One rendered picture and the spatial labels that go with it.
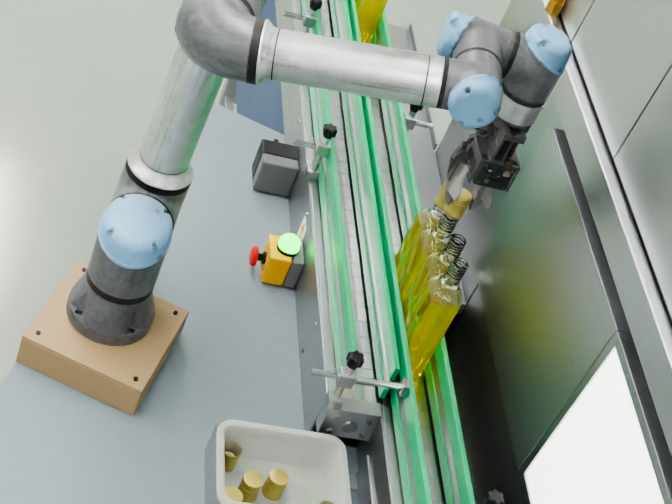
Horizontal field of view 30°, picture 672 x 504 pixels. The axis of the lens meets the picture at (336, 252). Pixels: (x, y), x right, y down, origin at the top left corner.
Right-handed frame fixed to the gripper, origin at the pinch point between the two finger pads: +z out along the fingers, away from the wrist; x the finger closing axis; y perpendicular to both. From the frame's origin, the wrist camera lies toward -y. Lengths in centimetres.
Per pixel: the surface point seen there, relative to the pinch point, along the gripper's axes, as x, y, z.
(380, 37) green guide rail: 3, -85, 25
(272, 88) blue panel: -14, -98, 54
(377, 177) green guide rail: -4.2, -29.5, 22.2
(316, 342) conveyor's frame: -15.2, 7.2, 33.6
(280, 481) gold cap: -22, 36, 37
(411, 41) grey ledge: 14, -96, 30
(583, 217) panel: 12.8, 15.8, -13.5
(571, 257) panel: 12.4, 19.8, -8.4
